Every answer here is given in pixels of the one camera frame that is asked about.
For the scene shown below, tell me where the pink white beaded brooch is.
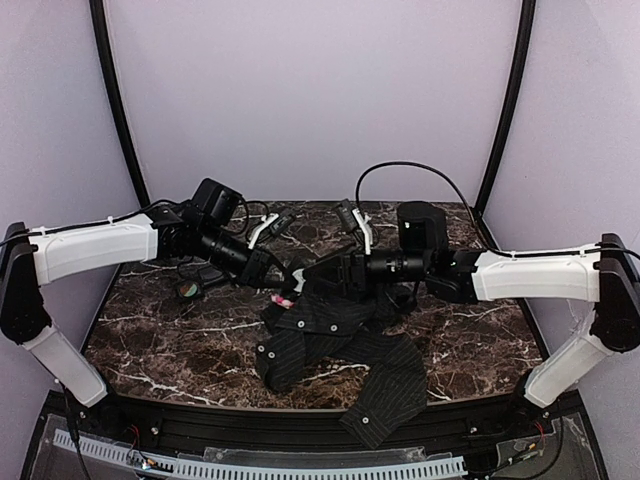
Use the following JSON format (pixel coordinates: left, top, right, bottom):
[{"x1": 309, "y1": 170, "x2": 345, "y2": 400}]
[{"x1": 271, "y1": 295, "x2": 295, "y2": 309}]

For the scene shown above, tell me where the teal round button brooch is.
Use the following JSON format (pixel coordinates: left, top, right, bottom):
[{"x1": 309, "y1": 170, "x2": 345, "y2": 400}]
[{"x1": 292, "y1": 268, "x2": 306, "y2": 293}]

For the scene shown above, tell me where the black pinstriped garment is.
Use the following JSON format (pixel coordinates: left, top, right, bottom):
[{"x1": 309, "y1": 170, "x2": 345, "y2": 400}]
[{"x1": 255, "y1": 281, "x2": 427, "y2": 449}]

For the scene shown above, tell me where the orange green round brooch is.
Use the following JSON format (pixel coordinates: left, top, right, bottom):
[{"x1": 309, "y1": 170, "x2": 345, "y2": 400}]
[{"x1": 179, "y1": 283, "x2": 199, "y2": 298}]

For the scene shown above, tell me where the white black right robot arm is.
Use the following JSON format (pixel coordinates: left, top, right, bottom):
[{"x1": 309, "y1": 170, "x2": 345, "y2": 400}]
[{"x1": 294, "y1": 201, "x2": 639, "y2": 412}]

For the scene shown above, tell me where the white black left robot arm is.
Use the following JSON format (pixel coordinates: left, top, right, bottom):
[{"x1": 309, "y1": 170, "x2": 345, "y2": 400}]
[{"x1": 1, "y1": 178, "x2": 297, "y2": 408}]

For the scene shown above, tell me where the black box left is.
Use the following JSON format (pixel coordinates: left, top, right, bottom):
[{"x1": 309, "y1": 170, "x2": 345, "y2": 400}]
[{"x1": 175, "y1": 280, "x2": 204, "y2": 302}]

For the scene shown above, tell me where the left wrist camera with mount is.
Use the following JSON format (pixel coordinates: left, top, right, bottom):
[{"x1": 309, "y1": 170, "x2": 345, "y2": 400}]
[{"x1": 248, "y1": 209, "x2": 296, "y2": 249}]

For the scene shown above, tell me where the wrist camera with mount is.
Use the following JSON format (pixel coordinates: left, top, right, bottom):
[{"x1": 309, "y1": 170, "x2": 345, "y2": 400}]
[
  {"x1": 248, "y1": 209, "x2": 296, "y2": 249},
  {"x1": 334, "y1": 199, "x2": 374, "y2": 255}
]

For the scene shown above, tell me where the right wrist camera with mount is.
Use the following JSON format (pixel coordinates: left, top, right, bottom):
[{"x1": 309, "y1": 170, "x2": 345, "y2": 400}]
[{"x1": 334, "y1": 199, "x2": 374, "y2": 255}]

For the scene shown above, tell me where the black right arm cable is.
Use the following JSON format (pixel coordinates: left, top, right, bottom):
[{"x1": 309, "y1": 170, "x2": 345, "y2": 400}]
[{"x1": 354, "y1": 160, "x2": 516, "y2": 259}]

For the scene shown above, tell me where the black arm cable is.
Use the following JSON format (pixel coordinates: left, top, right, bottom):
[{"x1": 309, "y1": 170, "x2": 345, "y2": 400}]
[
  {"x1": 229, "y1": 199, "x2": 269, "y2": 239},
  {"x1": 354, "y1": 160, "x2": 516, "y2": 259}
]

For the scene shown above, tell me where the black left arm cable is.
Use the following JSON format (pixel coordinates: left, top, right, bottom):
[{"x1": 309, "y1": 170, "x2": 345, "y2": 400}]
[{"x1": 229, "y1": 199, "x2": 269, "y2": 239}]

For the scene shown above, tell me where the black front frame rail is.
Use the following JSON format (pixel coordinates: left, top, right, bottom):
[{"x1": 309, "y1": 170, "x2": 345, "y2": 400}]
[{"x1": 118, "y1": 395, "x2": 535, "y2": 452}]

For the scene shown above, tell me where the white slotted cable duct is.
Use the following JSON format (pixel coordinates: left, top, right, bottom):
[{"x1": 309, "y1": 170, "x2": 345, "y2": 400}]
[{"x1": 79, "y1": 436, "x2": 468, "y2": 479}]

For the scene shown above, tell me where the black left corner frame post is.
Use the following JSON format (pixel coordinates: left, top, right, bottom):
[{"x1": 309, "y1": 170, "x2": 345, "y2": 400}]
[{"x1": 88, "y1": 0, "x2": 150, "y2": 207}]

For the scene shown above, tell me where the black corner frame post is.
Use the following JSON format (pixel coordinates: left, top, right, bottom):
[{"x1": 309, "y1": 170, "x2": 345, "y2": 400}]
[
  {"x1": 88, "y1": 0, "x2": 150, "y2": 207},
  {"x1": 475, "y1": 0, "x2": 537, "y2": 217}
]

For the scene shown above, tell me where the black right corner frame post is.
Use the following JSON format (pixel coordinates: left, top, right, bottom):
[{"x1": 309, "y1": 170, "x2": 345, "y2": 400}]
[{"x1": 475, "y1": 0, "x2": 537, "y2": 217}]

